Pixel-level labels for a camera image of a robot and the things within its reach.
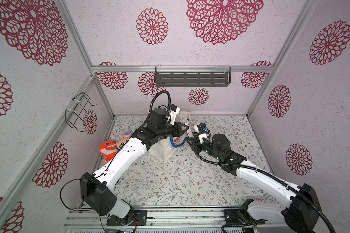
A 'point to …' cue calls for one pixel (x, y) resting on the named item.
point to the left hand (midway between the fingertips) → (187, 128)
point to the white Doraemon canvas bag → (164, 149)
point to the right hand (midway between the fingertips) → (188, 134)
